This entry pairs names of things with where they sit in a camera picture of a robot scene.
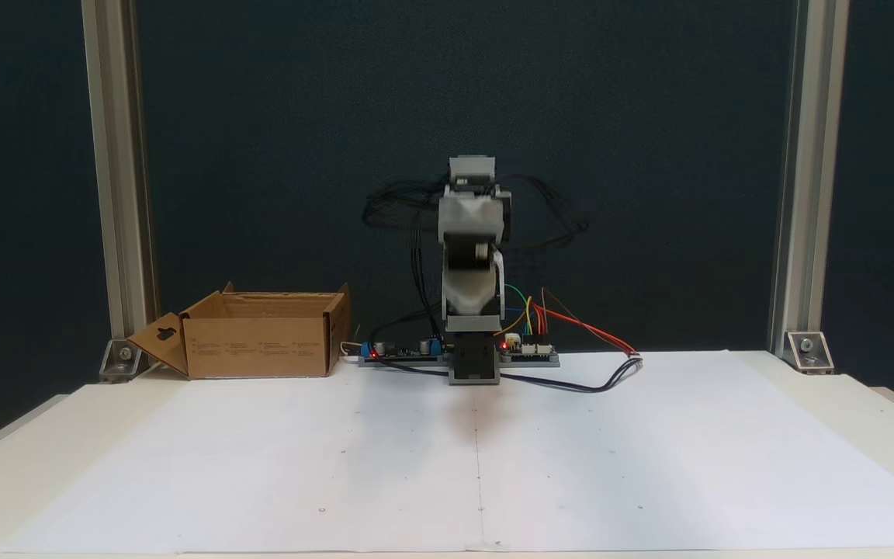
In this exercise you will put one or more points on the metal corner bracket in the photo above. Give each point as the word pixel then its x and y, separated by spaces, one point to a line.
pixel 123 359
pixel 809 351

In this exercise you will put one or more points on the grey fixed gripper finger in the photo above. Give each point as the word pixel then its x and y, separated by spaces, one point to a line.
pixel 469 291

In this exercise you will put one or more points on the open cardboard box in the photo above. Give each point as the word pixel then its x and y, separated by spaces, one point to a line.
pixel 261 345

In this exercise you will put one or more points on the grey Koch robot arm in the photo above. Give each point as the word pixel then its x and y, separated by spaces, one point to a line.
pixel 472 217

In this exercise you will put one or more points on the aluminium frame post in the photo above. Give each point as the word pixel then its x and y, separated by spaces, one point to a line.
pixel 808 155
pixel 117 155

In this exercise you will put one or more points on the grey board mounting plate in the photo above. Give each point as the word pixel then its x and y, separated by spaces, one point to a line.
pixel 540 362

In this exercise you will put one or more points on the circuit board with blue terminals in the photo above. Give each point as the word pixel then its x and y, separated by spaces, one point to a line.
pixel 408 351

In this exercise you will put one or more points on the circuit board with white connectors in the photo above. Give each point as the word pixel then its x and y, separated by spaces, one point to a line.
pixel 531 349

